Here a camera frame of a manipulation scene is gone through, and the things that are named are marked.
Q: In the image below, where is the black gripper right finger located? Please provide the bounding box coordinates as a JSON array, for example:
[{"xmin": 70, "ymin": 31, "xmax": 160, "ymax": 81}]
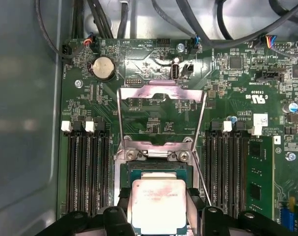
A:
[{"xmin": 188, "ymin": 188, "xmax": 291, "ymax": 236}]

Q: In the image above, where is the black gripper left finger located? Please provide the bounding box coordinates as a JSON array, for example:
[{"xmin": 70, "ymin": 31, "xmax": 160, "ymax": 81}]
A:
[{"xmin": 39, "ymin": 187, "xmax": 137, "ymax": 236}]

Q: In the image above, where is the metal locking lever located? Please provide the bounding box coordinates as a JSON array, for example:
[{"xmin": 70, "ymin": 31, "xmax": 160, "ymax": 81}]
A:
[{"xmin": 191, "ymin": 148, "xmax": 213, "ymax": 207}]

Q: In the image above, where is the silver CPU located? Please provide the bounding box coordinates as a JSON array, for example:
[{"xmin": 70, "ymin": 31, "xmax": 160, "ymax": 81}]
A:
[{"xmin": 128, "ymin": 178, "xmax": 190, "ymax": 236}]

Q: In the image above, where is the metal socket cover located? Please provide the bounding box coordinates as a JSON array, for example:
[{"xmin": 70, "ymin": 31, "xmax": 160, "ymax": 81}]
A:
[{"xmin": 116, "ymin": 80, "xmax": 208, "ymax": 163}]

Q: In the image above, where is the CPU socket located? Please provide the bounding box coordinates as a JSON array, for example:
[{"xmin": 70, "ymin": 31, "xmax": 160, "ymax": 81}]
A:
[{"xmin": 114, "ymin": 147, "xmax": 201, "ymax": 236}]

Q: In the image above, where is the green RAM stick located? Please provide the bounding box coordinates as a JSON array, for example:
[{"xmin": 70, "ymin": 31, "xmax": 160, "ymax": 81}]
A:
[{"xmin": 246, "ymin": 136, "xmax": 274, "ymax": 221}]

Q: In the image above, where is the blue board connector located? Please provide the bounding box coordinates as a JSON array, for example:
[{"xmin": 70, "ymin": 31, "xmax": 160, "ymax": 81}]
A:
[{"xmin": 280, "ymin": 206, "xmax": 297, "ymax": 232}]

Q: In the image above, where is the white label sticker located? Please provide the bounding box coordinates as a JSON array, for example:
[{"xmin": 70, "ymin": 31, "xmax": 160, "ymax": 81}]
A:
[{"xmin": 253, "ymin": 113, "xmax": 269, "ymax": 127}]

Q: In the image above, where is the green motherboard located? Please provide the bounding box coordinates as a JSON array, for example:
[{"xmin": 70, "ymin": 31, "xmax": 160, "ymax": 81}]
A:
[{"xmin": 57, "ymin": 36, "xmax": 298, "ymax": 236}]

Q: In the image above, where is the black and grey PC case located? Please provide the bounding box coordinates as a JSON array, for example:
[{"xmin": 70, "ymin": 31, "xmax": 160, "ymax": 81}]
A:
[{"xmin": 0, "ymin": 0, "xmax": 298, "ymax": 236}]

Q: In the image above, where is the silver coin battery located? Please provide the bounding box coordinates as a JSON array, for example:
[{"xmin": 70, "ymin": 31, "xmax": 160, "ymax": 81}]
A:
[{"xmin": 89, "ymin": 56, "xmax": 117, "ymax": 81}]

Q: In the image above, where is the internal USB port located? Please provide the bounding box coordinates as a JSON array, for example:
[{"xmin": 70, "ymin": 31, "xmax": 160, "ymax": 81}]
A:
[{"xmin": 171, "ymin": 63, "xmax": 181, "ymax": 81}]

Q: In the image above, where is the thick black cable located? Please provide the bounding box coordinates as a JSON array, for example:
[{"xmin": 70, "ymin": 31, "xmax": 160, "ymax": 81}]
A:
[
  {"xmin": 116, "ymin": 0, "xmax": 129, "ymax": 39},
  {"xmin": 151, "ymin": 0, "xmax": 298, "ymax": 47},
  {"xmin": 216, "ymin": 0, "xmax": 235, "ymax": 40}
]

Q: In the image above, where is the black cable bundle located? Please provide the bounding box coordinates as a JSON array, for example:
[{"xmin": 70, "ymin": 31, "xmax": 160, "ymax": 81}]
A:
[{"xmin": 86, "ymin": 0, "xmax": 114, "ymax": 39}]

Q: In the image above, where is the thin dark cable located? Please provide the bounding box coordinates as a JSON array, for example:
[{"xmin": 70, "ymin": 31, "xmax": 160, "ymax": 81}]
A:
[{"xmin": 35, "ymin": 0, "xmax": 75, "ymax": 59}]

